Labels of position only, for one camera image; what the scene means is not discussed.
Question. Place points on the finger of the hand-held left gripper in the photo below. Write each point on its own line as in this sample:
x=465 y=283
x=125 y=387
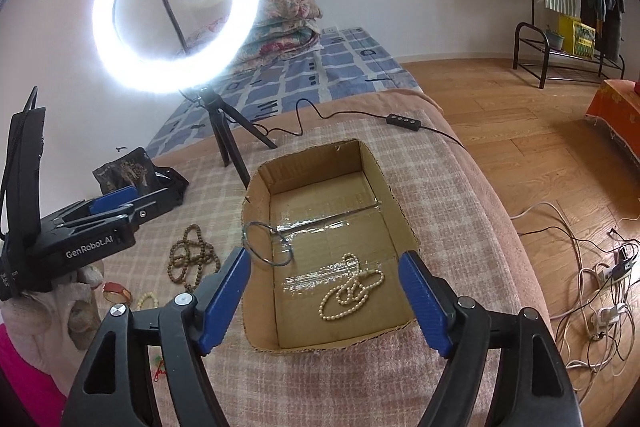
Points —
x=115 y=198
x=150 y=209

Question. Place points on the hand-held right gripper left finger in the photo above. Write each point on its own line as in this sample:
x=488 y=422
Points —
x=225 y=302

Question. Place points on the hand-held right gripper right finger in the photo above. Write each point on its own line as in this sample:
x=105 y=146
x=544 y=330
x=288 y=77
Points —
x=425 y=302

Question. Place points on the cardboard box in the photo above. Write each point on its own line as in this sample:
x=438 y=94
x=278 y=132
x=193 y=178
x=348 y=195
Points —
x=300 y=307

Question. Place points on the person's left hand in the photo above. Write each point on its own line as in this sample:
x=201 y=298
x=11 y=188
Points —
x=82 y=317

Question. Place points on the black snack bag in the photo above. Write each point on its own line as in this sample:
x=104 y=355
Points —
x=125 y=169

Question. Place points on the black pouch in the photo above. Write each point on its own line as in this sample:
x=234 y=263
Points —
x=172 y=179

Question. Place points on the silver bangle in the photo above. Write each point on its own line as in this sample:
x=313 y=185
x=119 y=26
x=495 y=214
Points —
x=243 y=241

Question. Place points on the black tripod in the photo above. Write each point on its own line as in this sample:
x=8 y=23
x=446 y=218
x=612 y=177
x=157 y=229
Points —
x=225 y=127

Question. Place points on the pink plaid blanket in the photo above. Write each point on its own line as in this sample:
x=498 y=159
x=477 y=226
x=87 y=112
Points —
x=450 y=187

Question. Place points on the white power strip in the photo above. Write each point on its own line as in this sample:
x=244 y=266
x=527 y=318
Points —
x=607 y=277

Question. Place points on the folded floral quilts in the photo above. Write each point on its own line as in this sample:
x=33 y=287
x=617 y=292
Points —
x=290 y=7

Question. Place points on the orange cloth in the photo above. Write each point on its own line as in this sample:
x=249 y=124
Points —
x=615 y=107

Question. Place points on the small green pot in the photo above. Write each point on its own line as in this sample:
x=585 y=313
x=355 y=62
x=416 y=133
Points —
x=554 y=39

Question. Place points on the yellow box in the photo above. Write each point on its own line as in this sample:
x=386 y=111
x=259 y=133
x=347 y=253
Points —
x=577 y=34

